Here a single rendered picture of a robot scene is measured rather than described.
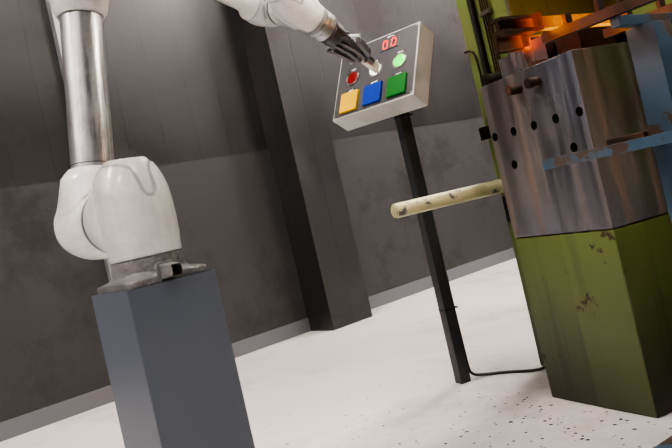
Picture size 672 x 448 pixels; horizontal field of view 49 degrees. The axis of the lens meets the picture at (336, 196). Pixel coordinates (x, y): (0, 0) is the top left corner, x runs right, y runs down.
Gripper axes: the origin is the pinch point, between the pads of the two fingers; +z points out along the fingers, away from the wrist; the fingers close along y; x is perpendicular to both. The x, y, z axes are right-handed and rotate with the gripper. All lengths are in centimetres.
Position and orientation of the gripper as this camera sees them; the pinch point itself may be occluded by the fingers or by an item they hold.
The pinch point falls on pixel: (370, 63)
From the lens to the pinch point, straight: 229.8
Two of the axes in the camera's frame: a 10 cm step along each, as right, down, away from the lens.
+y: 7.4, -1.8, -6.4
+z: 6.6, 3.7, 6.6
